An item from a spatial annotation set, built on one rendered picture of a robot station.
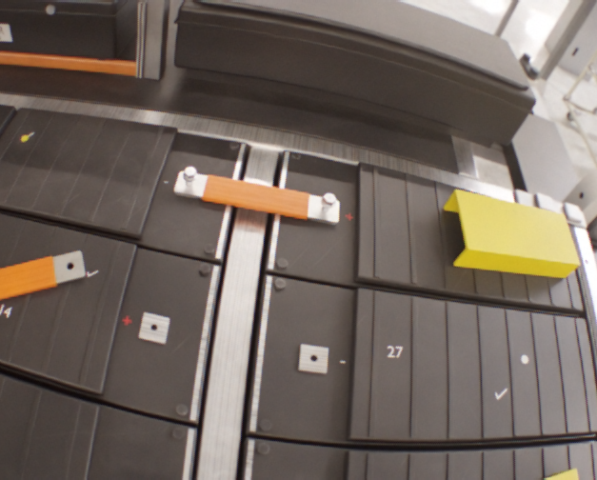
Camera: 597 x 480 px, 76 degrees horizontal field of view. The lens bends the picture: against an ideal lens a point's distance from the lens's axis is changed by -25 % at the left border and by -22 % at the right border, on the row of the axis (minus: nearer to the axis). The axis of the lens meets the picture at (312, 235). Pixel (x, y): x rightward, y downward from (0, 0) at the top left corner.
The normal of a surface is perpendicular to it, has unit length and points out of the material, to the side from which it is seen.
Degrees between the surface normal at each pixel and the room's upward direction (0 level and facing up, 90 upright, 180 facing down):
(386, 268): 0
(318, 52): 90
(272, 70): 90
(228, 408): 0
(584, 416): 0
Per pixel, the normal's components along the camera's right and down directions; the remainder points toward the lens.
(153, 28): -0.07, 0.81
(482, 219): 0.22, -0.55
